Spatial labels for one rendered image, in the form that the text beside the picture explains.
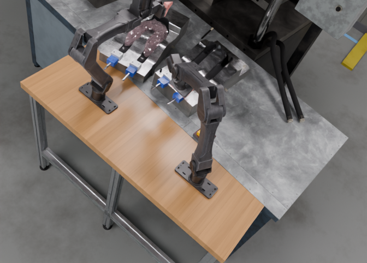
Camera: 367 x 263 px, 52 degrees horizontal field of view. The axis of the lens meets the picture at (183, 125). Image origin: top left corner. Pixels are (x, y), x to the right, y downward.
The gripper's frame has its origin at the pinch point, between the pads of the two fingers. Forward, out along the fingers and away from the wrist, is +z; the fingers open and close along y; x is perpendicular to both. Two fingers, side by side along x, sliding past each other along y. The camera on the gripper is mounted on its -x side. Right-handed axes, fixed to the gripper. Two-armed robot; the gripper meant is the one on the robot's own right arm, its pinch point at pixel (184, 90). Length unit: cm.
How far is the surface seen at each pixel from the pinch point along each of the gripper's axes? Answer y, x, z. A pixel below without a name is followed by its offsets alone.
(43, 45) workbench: 109, 34, 49
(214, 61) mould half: 3.7, -23.7, 12.9
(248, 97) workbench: -19.3, -24.8, 27.4
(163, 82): 10.0, 3.8, -1.3
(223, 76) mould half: -5.1, -20.6, 12.6
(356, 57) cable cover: -35, -175, 208
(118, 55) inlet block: 36.3, 9.4, -1.5
